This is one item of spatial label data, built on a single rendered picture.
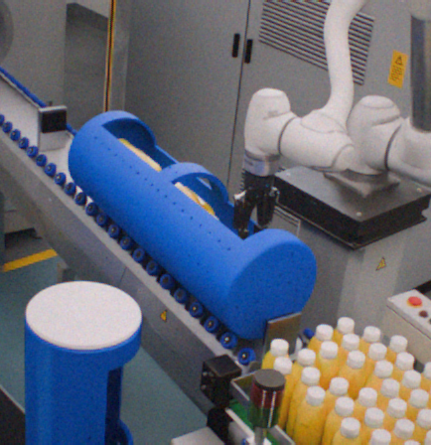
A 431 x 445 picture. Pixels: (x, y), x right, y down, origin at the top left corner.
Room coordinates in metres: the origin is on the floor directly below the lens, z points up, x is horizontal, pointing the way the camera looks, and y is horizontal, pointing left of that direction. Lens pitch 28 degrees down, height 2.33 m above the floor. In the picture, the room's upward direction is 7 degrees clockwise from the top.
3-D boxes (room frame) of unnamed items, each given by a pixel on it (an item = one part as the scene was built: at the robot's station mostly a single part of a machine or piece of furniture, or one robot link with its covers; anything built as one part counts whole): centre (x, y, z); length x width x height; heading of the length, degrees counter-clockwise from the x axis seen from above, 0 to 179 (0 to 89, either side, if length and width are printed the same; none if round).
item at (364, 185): (2.67, -0.41, 1.13); 0.22 x 0.18 x 0.06; 44
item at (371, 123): (2.65, -0.43, 1.26); 0.18 x 0.16 x 0.22; 54
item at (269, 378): (1.39, -0.13, 1.18); 0.06 x 0.06 x 0.16
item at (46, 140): (2.97, 0.63, 1.00); 0.10 x 0.04 x 0.15; 127
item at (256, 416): (1.39, -0.13, 1.18); 0.06 x 0.06 x 0.05
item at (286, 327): (1.91, -0.18, 0.99); 0.10 x 0.02 x 0.12; 127
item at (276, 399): (1.39, -0.13, 1.23); 0.06 x 0.06 x 0.04
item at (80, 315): (1.85, 0.30, 1.03); 0.28 x 0.28 x 0.01
